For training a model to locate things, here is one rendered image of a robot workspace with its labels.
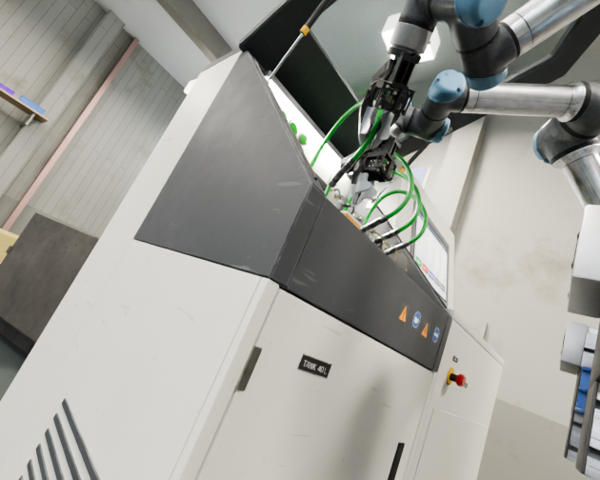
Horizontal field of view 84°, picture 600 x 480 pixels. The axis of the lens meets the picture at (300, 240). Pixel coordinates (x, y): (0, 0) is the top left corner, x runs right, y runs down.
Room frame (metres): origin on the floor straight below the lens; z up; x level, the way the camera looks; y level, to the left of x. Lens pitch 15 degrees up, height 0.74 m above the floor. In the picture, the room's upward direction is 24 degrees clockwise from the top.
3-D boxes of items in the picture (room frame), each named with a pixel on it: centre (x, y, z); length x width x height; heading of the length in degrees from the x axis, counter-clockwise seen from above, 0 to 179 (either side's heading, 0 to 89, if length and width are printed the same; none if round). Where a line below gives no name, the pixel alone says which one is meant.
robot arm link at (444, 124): (0.81, -0.21, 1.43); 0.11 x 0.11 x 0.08; 81
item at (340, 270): (0.72, -0.23, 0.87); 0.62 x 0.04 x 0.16; 132
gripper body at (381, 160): (0.84, -0.11, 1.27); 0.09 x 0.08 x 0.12; 42
